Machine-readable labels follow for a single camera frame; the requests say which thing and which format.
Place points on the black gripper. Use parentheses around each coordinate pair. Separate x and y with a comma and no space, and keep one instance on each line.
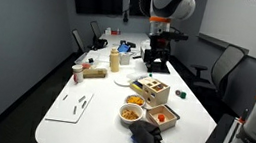
(160,44)

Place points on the black towel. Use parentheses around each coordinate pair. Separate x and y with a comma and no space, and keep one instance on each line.
(146,134)

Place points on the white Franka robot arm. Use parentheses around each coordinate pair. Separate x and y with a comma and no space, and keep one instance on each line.
(173,2)

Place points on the black laptop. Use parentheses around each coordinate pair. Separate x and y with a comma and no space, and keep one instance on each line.
(161,70)

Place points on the small green block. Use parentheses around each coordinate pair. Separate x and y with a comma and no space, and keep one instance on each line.
(150,74)

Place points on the wooden shape sorter box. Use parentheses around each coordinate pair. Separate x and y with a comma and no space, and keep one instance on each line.
(152,92)

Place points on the small white box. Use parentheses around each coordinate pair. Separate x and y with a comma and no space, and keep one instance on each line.
(124,59)

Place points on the blue tablet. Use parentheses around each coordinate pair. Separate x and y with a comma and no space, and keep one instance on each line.
(123,48)

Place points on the brown coffee pod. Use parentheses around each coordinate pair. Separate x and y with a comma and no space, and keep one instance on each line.
(178,92)

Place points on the white round plate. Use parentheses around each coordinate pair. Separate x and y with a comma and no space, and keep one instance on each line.
(122,81)

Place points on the green coffee pod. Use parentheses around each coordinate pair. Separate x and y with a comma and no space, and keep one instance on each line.
(183,95)

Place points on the yellow mustard bottle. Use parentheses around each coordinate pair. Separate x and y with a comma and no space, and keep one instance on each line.
(114,61)

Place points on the small bowl of orange snacks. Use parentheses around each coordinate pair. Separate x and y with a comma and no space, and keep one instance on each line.
(135,100)

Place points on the red and white box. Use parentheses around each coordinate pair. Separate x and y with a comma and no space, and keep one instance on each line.
(113,31)

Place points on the orange wooden cube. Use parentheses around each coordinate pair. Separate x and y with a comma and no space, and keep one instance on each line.
(161,117)

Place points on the black backpack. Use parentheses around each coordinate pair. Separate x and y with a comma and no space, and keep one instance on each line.
(100,43)

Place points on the white bowl of pretzels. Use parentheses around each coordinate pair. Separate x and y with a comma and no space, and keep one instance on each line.
(130,114)

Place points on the open wooden tray box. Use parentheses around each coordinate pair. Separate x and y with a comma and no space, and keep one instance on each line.
(168,121)

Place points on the mesh office chair with armrests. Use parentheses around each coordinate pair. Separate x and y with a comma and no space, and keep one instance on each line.
(224,66)

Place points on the grey office chair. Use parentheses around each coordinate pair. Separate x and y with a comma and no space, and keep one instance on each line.
(78,40)
(95,29)

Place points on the clear plastic bin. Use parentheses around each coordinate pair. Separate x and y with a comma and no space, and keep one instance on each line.
(84,58)

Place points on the white jar with red label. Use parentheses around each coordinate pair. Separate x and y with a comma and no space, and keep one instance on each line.
(77,74)

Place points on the white rectangular mat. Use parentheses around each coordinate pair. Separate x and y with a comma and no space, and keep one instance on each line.
(65,109)

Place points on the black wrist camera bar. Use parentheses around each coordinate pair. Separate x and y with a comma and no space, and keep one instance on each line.
(175,36)

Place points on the narrow black wall screen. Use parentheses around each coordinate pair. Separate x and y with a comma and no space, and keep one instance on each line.
(135,0)

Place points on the white wall board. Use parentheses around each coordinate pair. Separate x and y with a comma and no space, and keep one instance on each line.
(243,20)

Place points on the aluminium rail with orange clamp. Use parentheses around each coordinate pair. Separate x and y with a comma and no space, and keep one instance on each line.
(236,130)

